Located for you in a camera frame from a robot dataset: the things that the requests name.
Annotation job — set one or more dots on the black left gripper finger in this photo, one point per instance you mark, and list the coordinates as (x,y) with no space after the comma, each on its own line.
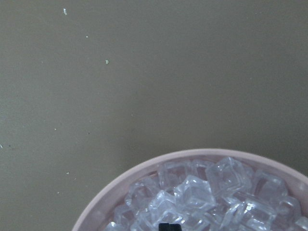
(168,227)

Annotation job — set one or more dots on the pink bowl of ice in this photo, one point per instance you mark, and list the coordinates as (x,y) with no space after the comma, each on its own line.
(98,212)

